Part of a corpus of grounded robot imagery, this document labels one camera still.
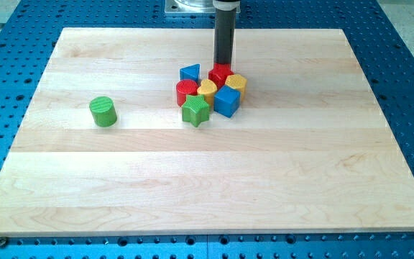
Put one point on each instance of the green star block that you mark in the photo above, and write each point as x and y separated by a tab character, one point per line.
195	110

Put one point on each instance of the yellow hexagon block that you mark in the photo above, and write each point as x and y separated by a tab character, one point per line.
237	82

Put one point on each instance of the blue cube block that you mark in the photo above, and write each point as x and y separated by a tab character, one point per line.
226	101

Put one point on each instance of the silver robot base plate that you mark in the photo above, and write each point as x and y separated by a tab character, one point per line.
200	6

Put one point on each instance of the blue triangle block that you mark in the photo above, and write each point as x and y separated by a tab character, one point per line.
190	72

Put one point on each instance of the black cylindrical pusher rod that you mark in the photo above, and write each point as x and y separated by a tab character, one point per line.
225	20

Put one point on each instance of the green cylinder block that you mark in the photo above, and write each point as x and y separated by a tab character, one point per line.
103	111

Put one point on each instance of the light wooden board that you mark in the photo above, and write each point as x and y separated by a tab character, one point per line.
308	150

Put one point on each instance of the red star block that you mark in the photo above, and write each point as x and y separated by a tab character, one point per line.
219	73

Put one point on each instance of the red cylinder block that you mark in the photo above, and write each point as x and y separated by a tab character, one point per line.
183	88

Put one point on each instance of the yellow heart block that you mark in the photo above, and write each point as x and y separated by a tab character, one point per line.
208	89

